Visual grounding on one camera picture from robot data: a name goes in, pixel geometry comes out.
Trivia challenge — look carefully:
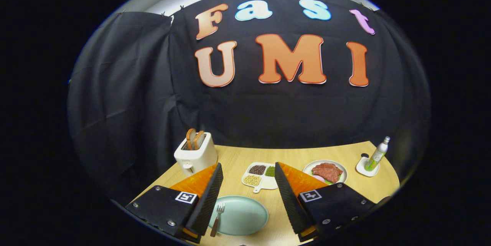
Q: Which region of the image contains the red meat slice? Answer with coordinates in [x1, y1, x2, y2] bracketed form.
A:
[311, 162, 344, 183]

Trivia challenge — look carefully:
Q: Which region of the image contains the metal fork with dark handle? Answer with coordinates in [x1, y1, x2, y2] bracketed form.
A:
[210, 202, 226, 238]

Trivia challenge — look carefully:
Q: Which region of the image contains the white toaster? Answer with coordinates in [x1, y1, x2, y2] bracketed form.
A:
[174, 132, 218, 175]

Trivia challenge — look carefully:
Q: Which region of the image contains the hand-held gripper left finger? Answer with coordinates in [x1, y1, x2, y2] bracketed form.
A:
[125, 162, 224, 243]

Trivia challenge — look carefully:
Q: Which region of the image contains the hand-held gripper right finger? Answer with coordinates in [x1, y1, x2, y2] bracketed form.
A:
[274, 162, 378, 243]

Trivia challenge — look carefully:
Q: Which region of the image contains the white plate with meat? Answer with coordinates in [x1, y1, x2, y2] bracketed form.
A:
[302, 160, 348, 185]

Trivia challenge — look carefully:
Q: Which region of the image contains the black backdrop cloth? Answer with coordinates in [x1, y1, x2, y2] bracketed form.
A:
[67, 0, 430, 208]

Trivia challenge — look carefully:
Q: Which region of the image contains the toast slice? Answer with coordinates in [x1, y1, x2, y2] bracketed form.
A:
[186, 128, 197, 150]
[193, 131, 206, 150]

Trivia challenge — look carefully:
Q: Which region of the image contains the white coaster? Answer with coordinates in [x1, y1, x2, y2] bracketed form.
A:
[356, 153, 380, 177]

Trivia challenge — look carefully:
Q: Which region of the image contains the white divided tray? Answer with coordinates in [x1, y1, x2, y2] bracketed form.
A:
[242, 162, 279, 193]

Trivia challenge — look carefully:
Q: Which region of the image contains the green and silver bottle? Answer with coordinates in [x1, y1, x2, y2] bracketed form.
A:
[364, 136, 390, 172]

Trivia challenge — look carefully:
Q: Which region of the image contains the pale green plate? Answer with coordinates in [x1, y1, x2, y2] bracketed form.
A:
[208, 195, 269, 236]

